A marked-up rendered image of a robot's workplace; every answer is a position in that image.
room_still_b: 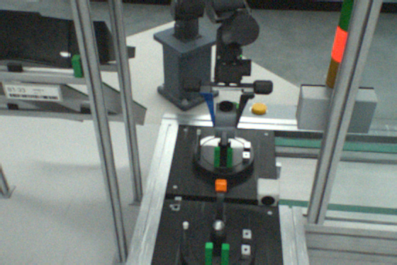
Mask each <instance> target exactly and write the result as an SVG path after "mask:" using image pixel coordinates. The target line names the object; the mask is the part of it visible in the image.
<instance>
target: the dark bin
mask: <svg viewBox="0 0 397 265"><path fill-rule="evenodd" d="M93 24H94V36H95V40H96V47H97V51H98V56H99V63H100V64H101V63H104V62H115V61H116V57H115V52H114V46H113V36H112V34H111V32H110V30H109V28H108V26H107V25H106V22H105V21H93ZM127 49H128V59H132V58H135V46H127ZM74 55H81V54H80V49H79V43H78V39H77V33H76V29H75V25H74V20H70V19H64V18H55V17H50V16H42V15H40V13H39V12H37V11H12V10H0V58H4V59H11V60H19V61H24V62H31V63H36V64H43V65H48V66H55V67H64V68H73V66H72V58H73V56H74Z"/></svg>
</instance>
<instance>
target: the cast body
mask: <svg viewBox="0 0 397 265"><path fill-rule="evenodd" d="M236 110H237V105H236V103H232V101H222V102H220V103H219V102H217V103H216V121H215V135H214V137H215V138H220V139H222V145H226V144H227V139H231V140H234V139H235V121H236Z"/></svg>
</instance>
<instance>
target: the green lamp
mask: <svg viewBox="0 0 397 265"><path fill-rule="evenodd" d="M353 5H354V0H344V1H343V5H342V10H341V14H340V19H339V23H338V28H340V30H341V31H344V32H346V33H347V30H348V27H349V24H350V16H351V13H352V8H353Z"/></svg>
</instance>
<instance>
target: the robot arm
mask: <svg viewBox="0 0 397 265"><path fill-rule="evenodd" d="M205 8H206V15H207V16H208V18H210V21H211V22H212V23H213V24H218V23H221V25H220V27H218V28H217V29H216V58H215V67H214V77H212V79H214V82H212V81H202V79H200V78H199V77H184V78H183V80H182V89H183V90H185V91H186V92H198V94H199V96H200V97H201V98H203V97H204V98H205V100H206V105H207V106H208V109H209V114H210V117H211V121H212V126H213V127H215V121H216V117H215V109H214V102H213V94H212V92H213V90H219V91H241V93H242V94H241V95H240V100H239V104H238V111H237V117H236V121H235V127H236V128H238V124H239V122H240V119H241V115H242V113H243V111H244V109H245V106H246V105H247V102H248V100H252V99H253V98H255V95H256V94H261V95H269V94H271V93H272V91H273V82H272V81H270V80H255V81H254V82H253V83H241V81H242V80H243V78H242V77H250V76H251V73H252V60H251V59H243V58H242V53H243V47H247V46H248V45H250V44H251V43H253V42H254V41H255V40H256V39H257V37H258V35H259V25H258V23H257V21H256V20H255V19H254V18H253V17H252V10H251V9H250V8H249V5H248V4H247V3H246V1H245V0H172V3H171V5H170V13H171V15H172V18H173V20H174V21H175V23H174V33H172V36H173V37H176V38H177V39H179V40H180V41H182V42H183V43H188V42H189V41H192V40H195V39H198V38H200V37H202V34H200V33H199V18H203V14H204V9H205ZM219 83H220V84H225V85H218V84H219ZM230 84H235V85H230Z"/></svg>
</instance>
